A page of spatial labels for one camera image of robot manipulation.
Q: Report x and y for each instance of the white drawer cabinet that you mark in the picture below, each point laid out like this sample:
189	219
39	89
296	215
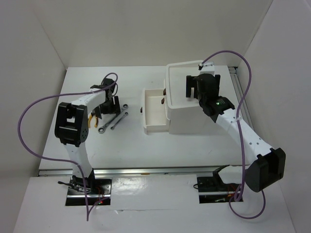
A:
185	114

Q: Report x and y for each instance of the small silver ratchet wrench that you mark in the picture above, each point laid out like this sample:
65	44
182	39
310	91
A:
119	120

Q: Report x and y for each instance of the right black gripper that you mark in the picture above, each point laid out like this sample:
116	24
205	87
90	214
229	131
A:
190	83

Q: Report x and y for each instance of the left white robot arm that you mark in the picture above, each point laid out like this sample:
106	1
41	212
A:
72	125

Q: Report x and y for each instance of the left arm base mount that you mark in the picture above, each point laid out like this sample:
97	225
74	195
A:
101	193

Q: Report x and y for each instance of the front aluminium rail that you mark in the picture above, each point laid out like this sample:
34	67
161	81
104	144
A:
132	171

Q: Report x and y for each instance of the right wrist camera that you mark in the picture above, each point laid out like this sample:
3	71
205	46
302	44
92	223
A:
206	68

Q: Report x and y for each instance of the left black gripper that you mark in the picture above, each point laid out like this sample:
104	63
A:
113	109

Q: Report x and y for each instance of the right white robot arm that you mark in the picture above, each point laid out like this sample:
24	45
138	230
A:
266	163

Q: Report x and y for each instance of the white bottom drawer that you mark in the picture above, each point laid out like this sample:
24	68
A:
154	116

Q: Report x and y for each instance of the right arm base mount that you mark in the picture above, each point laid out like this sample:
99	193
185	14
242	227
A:
212	189

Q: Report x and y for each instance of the large silver ratchet wrench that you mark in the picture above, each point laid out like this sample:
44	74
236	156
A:
122	114

